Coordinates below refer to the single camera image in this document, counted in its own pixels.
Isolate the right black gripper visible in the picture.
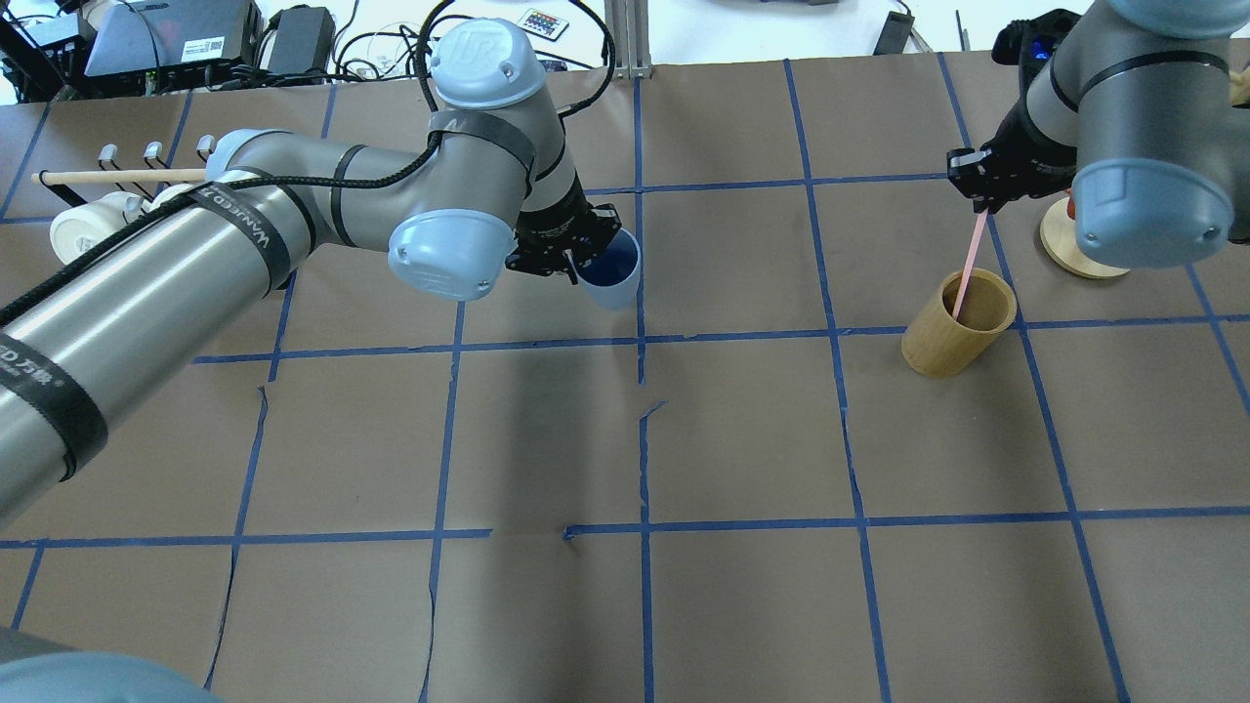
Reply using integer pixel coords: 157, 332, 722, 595
945, 103, 1078, 210

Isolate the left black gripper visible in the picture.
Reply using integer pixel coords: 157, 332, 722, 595
506, 191, 623, 286

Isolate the light blue cup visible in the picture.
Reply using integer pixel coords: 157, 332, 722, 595
574, 228, 644, 310

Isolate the pink chopstick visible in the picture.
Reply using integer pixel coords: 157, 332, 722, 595
950, 210, 988, 323

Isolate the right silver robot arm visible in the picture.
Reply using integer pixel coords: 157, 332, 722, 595
948, 1, 1249, 269

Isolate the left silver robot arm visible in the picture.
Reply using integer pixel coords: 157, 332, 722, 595
1, 18, 643, 523

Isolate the wooden cup tree stand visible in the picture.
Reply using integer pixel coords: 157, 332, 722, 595
1038, 191, 1129, 280

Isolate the bamboo chopstick holder cup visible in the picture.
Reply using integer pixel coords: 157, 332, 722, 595
900, 268, 1018, 379

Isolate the small remote control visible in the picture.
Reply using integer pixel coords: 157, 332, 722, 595
518, 8, 570, 43

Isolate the black power adapter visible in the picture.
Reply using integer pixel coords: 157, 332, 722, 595
263, 5, 335, 75

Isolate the upper white mug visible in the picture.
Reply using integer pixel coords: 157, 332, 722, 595
148, 183, 200, 211

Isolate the white mug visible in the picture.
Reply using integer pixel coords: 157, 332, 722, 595
148, 183, 200, 211
49, 191, 150, 265

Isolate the black computer box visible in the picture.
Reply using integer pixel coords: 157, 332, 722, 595
84, 1, 263, 80

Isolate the lower white mug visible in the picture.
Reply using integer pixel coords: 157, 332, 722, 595
49, 191, 150, 265

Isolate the wooden rack rod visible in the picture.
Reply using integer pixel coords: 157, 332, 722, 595
28, 168, 208, 186

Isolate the aluminium frame post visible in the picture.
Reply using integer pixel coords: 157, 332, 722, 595
604, 0, 653, 79

